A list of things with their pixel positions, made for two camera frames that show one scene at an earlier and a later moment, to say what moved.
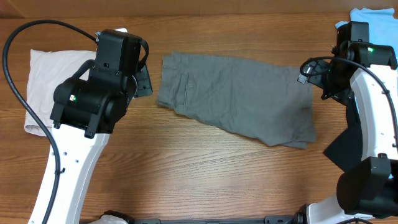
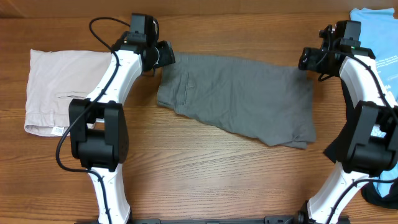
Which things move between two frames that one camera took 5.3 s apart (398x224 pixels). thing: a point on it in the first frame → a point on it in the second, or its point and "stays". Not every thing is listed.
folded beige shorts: (46, 70) stays
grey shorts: (262, 101) stays
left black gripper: (143, 86) → (167, 52)
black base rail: (267, 219) stays
